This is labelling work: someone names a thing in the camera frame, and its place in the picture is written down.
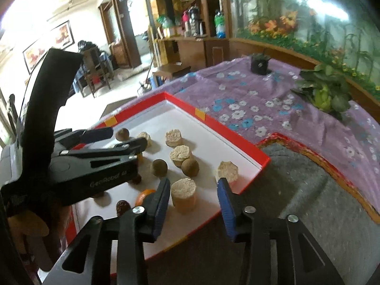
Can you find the brown round fruit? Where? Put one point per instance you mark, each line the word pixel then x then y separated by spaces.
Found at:
pixel 159 167
pixel 122 134
pixel 190 167

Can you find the dark red date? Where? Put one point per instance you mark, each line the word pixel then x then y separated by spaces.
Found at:
pixel 136 180
pixel 122 207

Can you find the green plastic bag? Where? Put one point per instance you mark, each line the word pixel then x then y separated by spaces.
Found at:
pixel 164 22

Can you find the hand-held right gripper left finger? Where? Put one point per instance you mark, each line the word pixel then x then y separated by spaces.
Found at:
pixel 161 204

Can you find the large round sugarcane chunk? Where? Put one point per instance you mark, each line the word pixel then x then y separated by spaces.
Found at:
pixel 184 194

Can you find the purple floral cloth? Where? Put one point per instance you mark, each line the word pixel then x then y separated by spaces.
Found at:
pixel 252 101

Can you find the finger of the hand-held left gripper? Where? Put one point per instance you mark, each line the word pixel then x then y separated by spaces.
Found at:
pixel 95 135
pixel 118 151

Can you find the small black box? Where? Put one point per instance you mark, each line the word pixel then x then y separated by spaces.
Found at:
pixel 260 63

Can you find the large orange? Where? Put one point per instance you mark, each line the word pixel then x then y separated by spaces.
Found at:
pixel 144 195

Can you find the person's left hand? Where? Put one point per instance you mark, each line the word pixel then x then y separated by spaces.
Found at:
pixel 28 227

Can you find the flower printed glass screen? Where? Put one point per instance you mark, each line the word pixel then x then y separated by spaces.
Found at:
pixel 311 6

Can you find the small wooden stool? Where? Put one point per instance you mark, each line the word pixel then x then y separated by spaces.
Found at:
pixel 170 71

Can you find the green plastic bottle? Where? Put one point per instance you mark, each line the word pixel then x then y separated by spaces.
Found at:
pixel 220 23

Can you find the wooden chair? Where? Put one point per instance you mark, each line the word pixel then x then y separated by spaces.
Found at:
pixel 95 68

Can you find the small beige sugarcane chunk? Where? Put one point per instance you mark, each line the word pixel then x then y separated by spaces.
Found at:
pixel 145 138
pixel 173 137
pixel 181 154

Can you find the black and silver thermos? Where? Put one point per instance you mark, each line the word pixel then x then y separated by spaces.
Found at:
pixel 194 20

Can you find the wooden side cabinet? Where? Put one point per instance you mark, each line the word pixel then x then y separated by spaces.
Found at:
pixel 190 52

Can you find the framed wall picture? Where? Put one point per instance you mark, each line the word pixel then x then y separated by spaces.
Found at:
pixel 47 44

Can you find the grey felt mat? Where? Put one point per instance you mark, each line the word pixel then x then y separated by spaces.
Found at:
pixel 297 190

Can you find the green bok choy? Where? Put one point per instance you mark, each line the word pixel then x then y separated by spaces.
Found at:
pixel 323 95

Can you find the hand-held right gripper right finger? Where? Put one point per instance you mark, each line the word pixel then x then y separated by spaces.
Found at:
pixel 227 213

